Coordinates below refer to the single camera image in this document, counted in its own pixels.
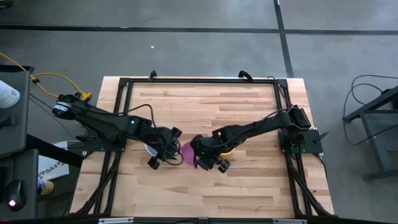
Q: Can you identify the black metal table frame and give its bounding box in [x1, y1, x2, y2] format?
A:
[70, 76, 335, 218]

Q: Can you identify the dark desk with mouse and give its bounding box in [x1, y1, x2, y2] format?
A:
[0, 148, 40, 220]

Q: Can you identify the black computer mouse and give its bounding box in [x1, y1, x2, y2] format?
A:
[4, 180, 27, 212]

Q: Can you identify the black curved frame clamp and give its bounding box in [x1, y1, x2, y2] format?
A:
[238, 70, 253, 82]

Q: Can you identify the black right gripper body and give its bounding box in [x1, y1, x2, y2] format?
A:
[189, 133, 231, 174]

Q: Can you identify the yellow bowl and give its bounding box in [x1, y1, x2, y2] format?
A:
[216, 131, 236, 156]

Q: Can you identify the silver edge bracket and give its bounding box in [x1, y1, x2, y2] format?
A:
[98, 217, 134, 224]
[272, 218, 308, 224]

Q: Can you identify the black slanted beam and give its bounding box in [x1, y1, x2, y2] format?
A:
[26, 133, 85, 169]

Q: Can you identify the yellow cable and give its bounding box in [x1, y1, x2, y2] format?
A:
[0, 52, 93, 101]

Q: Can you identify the grey desk unit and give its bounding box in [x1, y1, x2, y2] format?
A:
[0, 65, 35, 158]

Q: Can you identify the white printed box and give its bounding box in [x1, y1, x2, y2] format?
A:
[37, 141, 70, 181]

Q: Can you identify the thin black floor cable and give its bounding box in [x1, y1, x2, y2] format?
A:
[29, 93, 78, 139]

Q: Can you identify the black cable to frame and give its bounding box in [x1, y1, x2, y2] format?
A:
[266, 75, 295, 108]

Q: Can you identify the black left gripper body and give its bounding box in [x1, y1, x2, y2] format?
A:
[138, 119, 183, 170]

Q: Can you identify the white printed bottle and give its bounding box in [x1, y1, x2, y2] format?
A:
[0, 80, 21, 109]

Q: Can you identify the black looped floor cable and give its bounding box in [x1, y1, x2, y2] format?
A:
[343, 74, 398, 114]

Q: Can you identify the purple bowl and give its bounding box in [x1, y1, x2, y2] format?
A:
[180, 141, 200, 166]

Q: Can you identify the black metal side stand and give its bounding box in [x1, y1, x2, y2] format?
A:
[343, 85, 398, 181]

